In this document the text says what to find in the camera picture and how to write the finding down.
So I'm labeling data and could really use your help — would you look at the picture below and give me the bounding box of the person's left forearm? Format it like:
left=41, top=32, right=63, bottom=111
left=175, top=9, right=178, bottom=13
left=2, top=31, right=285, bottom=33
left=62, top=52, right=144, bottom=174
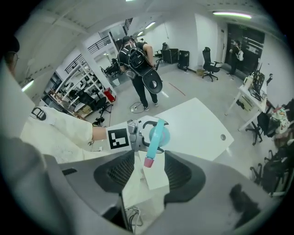
left=91, top=125, right=108, bottom=144

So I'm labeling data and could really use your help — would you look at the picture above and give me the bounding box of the grey backpack strap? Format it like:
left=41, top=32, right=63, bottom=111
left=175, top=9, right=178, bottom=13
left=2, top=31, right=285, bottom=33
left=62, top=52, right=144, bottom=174
left=29, top=106, right=48, bottom=121

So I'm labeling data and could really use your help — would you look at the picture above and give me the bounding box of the person's cream printed t-shirt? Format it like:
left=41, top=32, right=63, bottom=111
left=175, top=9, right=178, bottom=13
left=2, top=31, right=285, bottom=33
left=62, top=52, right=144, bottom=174
left=20, top=106, right=108, bottom=164

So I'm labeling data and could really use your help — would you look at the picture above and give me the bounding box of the black metal railing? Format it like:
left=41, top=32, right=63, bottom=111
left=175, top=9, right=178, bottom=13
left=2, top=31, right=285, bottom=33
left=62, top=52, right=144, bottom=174
left=64, top=59, right=84, bottom=74
left=86, top=35, right=113, bottom=55

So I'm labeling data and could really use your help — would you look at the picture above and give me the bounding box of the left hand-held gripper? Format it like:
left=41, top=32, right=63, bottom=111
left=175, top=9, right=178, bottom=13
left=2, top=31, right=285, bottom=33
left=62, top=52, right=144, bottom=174
left=106, top=116, right=161, bottom=154

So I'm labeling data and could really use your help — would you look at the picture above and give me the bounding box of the black pegboard stand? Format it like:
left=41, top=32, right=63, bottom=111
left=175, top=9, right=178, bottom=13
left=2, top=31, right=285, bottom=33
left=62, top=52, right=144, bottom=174
left=252, top=69, right=266, bottom=95

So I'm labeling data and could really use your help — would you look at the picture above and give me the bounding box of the black rounded object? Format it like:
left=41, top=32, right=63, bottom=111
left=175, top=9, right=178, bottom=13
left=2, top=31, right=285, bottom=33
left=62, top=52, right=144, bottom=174
left=1, top=35, right=21, bottom=55

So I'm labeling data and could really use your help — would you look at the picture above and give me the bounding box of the white metal shelving rack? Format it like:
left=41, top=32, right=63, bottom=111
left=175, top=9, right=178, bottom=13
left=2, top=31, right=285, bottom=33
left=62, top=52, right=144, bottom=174
left=54, top=61, right=104, bottom=116

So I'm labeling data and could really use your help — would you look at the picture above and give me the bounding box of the person's head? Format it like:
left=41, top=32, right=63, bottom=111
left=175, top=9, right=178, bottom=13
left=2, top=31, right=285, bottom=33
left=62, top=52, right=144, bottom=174
left=2, top=51, right=21, bottom=79

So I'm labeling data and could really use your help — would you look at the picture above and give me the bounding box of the black office chair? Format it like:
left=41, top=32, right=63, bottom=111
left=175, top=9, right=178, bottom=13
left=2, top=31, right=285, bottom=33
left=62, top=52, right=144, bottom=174
left=249, top=146, right=294, bottom=197
left=93, top=96, right=113, bottom=116
left=245, top=111, right=294, bottom=146
left=201, top=46, right=223, bottom=83
left=153, top=42, right=170, bottom=64

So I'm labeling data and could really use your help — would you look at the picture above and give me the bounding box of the teal pink spray bottle cap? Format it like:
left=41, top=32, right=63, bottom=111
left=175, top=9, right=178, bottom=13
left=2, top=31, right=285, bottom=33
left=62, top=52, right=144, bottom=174
left=143, top=118, right=170, bottom=169

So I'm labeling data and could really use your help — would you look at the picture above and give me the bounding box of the black oval seat pad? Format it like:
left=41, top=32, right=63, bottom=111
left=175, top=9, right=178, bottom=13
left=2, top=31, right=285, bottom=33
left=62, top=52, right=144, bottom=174
left=141, top=68, right=164, bottom=94

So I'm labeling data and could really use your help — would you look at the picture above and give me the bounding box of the cluttered white desk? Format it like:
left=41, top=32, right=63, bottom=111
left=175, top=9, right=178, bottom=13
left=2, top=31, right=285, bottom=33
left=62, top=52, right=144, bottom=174
left=224, top=75, right=276, bottom=133

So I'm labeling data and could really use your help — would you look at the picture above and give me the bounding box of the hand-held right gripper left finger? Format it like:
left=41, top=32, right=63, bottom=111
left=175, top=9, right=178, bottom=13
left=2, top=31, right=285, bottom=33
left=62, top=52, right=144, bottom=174
left=93, top=150, right=136, bottom=195

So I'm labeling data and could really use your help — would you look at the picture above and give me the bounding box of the red bin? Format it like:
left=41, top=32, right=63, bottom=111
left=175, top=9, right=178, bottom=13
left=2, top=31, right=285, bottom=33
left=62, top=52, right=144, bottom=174
left=104, top=88, right=117, bottom=103

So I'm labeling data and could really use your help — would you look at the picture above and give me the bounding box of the black equipment case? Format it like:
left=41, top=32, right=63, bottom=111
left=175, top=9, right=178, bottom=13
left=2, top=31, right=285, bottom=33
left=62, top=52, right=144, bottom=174
left=162, top=48, right=180, bottom=65
left=177, top=50, right=191, bottom=71

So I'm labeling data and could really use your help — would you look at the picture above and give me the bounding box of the dark double door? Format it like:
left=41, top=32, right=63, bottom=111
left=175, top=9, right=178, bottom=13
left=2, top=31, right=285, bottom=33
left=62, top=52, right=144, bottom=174
left=226, top=22, right=266, bottom=77

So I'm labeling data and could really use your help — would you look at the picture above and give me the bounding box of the colourful patterned jacket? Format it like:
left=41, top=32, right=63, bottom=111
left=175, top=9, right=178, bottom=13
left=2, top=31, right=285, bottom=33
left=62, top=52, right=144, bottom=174
left=271, top=107, right=292, bottom=134

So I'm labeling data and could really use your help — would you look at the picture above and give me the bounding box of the black backpack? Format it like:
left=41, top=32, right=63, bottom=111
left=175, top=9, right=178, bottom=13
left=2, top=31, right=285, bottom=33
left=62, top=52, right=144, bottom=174
left=127, top=47, right=148, bottom=70

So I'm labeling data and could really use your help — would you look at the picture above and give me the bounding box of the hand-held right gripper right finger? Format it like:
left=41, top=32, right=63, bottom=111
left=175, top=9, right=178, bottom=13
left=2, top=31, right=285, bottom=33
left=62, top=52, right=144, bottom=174
left=163, top=150, right=207, bottom=204

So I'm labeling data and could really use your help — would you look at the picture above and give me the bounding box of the white power strip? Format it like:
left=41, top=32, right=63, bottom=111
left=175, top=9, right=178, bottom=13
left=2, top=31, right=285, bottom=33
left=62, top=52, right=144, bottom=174
left=129, top=101, right=148, bottom=113

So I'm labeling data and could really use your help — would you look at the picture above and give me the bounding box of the tall white bottle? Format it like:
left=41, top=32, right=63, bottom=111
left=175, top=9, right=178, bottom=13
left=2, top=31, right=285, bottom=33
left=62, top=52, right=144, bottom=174
left=243, top=76, right=253, bottom=90

